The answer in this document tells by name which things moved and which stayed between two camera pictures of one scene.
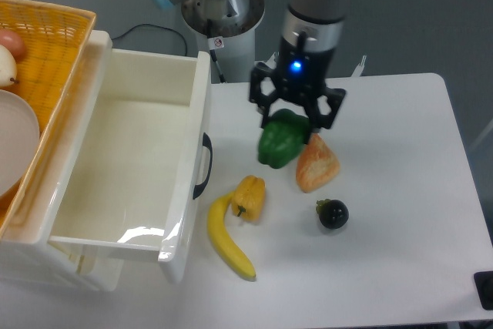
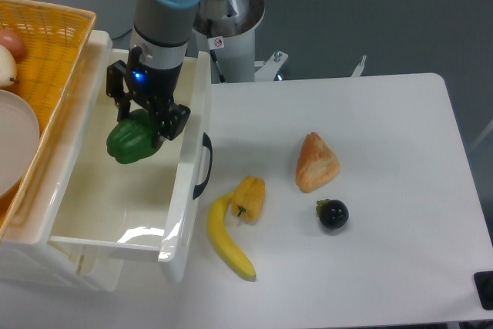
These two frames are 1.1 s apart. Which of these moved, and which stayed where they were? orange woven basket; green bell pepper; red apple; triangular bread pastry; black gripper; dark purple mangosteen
Moved: green bell pepper; black gripper
Stayed: orange woven basket; triangular bread pastry; dark purple mangosteen; red apple
